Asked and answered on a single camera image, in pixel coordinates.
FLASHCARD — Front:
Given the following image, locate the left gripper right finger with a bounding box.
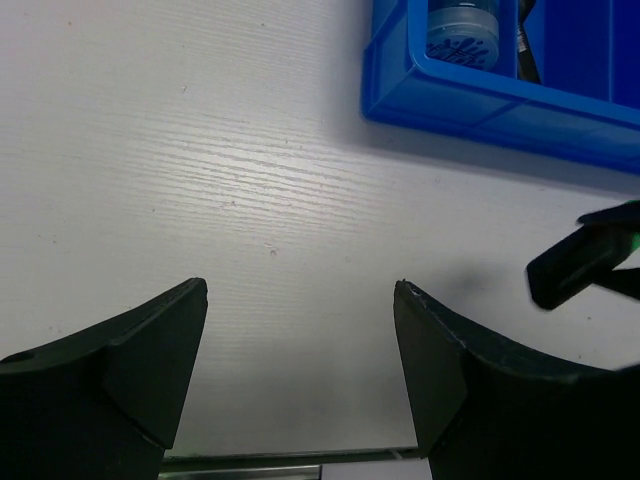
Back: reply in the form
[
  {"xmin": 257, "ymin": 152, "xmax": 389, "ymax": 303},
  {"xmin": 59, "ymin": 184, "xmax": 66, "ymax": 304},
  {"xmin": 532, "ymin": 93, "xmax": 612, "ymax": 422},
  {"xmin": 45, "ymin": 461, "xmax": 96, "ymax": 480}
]
[{"xmin": 393, "ymin": 280, "xmax": 639, "ymax": 479}]

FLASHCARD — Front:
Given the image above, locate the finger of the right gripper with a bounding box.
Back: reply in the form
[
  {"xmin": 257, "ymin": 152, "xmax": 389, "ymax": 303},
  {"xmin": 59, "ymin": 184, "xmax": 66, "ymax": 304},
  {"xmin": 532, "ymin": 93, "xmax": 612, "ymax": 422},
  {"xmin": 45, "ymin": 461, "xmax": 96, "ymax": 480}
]
[{"xmin": 577, "ymin": 198, "xmax": 640, "ymax": 301}]

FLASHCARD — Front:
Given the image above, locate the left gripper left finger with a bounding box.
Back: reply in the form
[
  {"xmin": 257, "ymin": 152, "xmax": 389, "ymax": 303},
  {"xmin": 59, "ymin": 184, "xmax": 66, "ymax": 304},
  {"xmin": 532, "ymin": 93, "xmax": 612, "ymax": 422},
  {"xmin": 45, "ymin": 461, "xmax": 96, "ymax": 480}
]
[{"xmin": 1, "ymin": 278, "xmax": 208, "ymax": 479}]

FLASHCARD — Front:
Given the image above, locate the green cap black highlighter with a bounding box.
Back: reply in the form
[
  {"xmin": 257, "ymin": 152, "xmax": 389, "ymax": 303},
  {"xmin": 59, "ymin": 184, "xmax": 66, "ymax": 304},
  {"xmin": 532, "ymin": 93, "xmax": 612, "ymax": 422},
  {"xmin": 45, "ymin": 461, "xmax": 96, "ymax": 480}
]
[{"xmin": 526, "ymin": 225, "xmax": 639, "ymax": 311}]

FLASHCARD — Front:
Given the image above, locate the blue white tape roll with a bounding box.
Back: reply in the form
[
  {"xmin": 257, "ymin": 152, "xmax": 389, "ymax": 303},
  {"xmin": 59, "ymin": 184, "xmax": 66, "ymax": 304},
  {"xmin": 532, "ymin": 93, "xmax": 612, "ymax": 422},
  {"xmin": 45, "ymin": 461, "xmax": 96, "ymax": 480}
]
[{"xmin": 426, "ymin": 0, "xmax": 500, "ymax": 71}]

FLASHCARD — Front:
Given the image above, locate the blue divided plastic tray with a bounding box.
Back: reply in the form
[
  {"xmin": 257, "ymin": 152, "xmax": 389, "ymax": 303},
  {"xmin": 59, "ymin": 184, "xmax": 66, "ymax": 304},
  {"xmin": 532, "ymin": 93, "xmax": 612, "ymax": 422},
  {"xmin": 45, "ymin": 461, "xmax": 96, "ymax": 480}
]
[{"xmin": 361, "ymin": 1, "xmax": 639, "ymax": 173}]

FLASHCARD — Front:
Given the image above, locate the aluminium table rail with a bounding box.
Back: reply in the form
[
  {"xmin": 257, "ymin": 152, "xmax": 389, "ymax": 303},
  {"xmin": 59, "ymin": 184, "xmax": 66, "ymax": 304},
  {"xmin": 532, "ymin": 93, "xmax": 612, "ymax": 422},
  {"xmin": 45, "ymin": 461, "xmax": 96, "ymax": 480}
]
[{"xmin": 158, "ymin": 448, "xmax": 421, "ymax": 479}]

